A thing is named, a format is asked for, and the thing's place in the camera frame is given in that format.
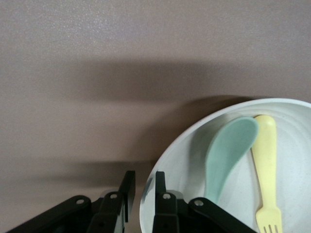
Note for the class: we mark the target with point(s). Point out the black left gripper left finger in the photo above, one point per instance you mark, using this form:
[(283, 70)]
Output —
[(73, 216)]

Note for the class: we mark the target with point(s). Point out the round off-white plate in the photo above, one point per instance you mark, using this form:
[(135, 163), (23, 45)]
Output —
[(294, 157)]

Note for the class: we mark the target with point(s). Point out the yellow plastic fork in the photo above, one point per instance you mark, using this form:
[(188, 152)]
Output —
[(266, 155)]

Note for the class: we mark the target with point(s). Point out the pale green plastic spoon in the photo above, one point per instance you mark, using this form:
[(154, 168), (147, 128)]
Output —
[(226, 150)]

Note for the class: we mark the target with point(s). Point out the brown table cover mat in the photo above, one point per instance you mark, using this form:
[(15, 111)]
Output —
[(97, 72)]

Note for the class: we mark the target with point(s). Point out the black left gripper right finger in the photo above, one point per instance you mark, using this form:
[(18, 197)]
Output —
[(194, 218)]

